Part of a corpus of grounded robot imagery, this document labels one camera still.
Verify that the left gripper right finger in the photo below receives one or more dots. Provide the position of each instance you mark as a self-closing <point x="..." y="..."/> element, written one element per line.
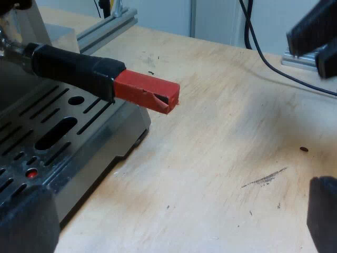
<point x="325" y="213"/>

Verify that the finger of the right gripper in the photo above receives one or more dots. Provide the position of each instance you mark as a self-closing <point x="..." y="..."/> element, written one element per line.
<point x="329" y="62"/>
<point x="313" y="29"/>

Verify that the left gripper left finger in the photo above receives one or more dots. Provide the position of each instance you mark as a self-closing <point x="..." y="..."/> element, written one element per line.
<point x="26" y="221"/>

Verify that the steel espresso machine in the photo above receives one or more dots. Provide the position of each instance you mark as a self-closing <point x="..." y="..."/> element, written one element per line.
<point x="105" y="137"/>

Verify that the aluminium rail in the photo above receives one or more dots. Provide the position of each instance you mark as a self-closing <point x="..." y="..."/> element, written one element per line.
<point x="297" y="62"/>
<point x="110" y="29"/>

